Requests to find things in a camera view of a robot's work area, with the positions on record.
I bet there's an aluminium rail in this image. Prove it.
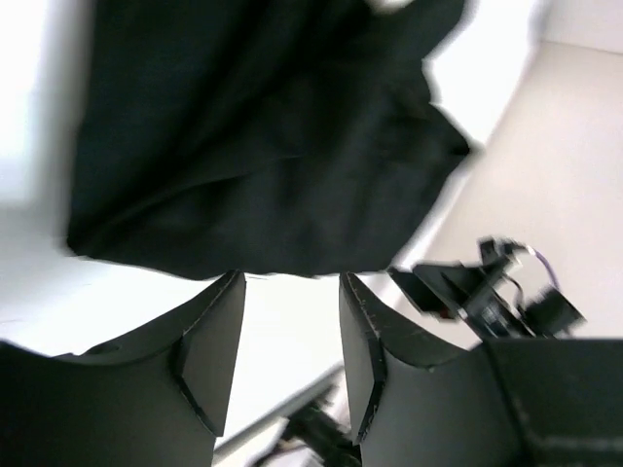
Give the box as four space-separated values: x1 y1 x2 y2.
212 365 344 466

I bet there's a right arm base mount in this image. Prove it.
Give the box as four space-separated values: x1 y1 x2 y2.
276 390 361 467

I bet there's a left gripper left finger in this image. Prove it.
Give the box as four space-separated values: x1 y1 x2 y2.
1 271 246 467

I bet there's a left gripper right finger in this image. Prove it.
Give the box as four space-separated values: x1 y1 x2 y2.
339 273 622 467

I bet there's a black pleated skirt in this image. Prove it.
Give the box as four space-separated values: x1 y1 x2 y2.
66 1 470 280

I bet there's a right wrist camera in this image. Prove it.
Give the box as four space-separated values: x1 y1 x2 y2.
523 288 585 337

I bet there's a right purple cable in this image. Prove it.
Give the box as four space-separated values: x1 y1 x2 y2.
528 246 566 291

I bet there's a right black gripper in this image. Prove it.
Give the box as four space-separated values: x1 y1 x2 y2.
388 263 534 339

